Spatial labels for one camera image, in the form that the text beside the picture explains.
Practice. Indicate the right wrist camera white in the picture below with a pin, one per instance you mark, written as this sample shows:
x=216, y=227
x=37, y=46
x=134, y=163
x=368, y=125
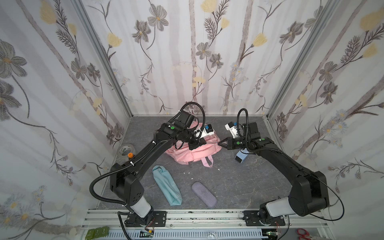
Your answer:
x=232, y=128

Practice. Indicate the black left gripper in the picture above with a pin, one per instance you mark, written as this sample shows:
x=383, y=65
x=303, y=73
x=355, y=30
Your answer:
x=195, y=142

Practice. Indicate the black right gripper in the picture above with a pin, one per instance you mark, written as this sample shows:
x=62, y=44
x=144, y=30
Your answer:
x=232, y=142

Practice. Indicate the teal pencil pouch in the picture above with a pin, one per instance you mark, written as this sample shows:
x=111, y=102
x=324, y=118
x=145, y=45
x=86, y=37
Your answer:
x=167, y=185

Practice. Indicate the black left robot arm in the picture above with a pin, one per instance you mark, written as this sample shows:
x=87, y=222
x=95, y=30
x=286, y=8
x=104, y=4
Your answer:
x=179, y=127

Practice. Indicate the green connector block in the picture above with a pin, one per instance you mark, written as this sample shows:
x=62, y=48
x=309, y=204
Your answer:
x=97, y=233

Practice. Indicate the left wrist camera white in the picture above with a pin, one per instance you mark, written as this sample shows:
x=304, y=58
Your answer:
x=206, y=131

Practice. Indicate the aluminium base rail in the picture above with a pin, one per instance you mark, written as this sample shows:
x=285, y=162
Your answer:
x=227, y=224

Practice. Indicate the orange cap brown bottle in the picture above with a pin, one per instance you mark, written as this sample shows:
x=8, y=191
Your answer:
x=130, y=155

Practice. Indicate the white tape roll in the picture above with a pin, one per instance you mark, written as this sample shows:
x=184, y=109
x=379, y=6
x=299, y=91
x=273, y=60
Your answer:
x=124, y=150

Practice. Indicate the pink student backpack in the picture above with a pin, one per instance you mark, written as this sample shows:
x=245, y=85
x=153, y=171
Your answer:
x=204, y=153

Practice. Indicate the red handled scissors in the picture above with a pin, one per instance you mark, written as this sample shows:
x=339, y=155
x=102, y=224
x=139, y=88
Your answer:
x=303, y=234

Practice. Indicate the purple glasses case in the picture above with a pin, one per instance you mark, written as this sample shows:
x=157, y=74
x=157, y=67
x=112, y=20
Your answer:
x=204, y=194

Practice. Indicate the light blue stamp device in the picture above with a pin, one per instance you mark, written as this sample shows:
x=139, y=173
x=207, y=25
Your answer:
x=241, y=155

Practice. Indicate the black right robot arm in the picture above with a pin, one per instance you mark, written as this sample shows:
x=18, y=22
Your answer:
x=309, y=192

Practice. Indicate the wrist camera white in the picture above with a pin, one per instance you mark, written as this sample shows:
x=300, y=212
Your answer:
x=232, y=128
x=206, y=131

